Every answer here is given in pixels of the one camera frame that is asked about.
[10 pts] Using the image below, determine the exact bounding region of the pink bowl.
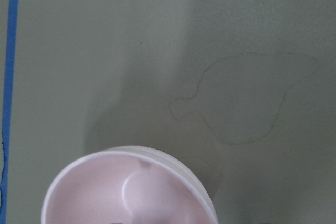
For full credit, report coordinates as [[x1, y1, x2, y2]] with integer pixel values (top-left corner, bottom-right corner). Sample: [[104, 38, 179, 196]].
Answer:
[[41, 146, 218, 223]]

